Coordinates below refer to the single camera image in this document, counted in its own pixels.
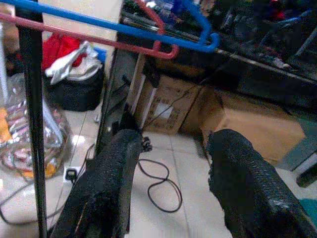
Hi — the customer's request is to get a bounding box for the black laundry bag with clothes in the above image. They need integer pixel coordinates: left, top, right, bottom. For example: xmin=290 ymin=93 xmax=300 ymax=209
xmin=42 ymin=32 xmax=107 ymax=112

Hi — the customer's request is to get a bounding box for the clear bag of snacks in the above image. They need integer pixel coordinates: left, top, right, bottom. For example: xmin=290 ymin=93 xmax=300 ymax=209
xmin=0 ymin=74 xmax=72 ymax=180

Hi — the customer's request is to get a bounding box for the red plastic hanger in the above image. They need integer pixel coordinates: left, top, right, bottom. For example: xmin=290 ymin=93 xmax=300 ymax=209
xmin=0 ymin=0 xmax=180 ymax=60

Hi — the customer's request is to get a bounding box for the black coiled floor cable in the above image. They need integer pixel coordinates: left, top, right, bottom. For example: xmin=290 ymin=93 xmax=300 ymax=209
xmin=137 ymin=158 xmax=184 ymax=213

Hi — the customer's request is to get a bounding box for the black clothes rack frame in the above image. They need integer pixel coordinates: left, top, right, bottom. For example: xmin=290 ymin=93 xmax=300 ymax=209
xmin=14 ymin=0 xmax=48 ymax=238

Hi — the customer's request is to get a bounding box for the large plain cardboard box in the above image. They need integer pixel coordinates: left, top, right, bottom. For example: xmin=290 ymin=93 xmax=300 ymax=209
xmin=180 ymin=85 xmax=307 ymax=163

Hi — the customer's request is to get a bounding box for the black desk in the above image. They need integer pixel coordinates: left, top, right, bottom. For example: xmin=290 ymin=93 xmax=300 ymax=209
xmin=116 ymin=0 xmax=317 ymax=117

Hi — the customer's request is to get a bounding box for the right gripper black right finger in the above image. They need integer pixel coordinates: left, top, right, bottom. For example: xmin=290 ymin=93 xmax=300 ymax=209
xmin=207 ymin=128 xmax=317 ymax=238

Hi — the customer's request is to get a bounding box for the blue plastic hanger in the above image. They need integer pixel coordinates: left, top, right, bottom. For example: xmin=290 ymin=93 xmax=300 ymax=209
xmin=0 ymin=0 xmax=221 ymax=54

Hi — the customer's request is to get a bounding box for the labelled cardboard box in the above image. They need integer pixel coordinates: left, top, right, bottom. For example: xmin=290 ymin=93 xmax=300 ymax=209
xmin=127 ymin=71 xmax=201 ymax=136

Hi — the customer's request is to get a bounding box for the white power strip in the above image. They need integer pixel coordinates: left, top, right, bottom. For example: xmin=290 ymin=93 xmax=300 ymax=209
xmin=63 ymin=167 xmax=80 ymax=184

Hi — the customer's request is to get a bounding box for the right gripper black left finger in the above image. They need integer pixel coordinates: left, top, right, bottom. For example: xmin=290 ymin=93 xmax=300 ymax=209
xmin=49 ymin=128 xmax=145 ymax=238

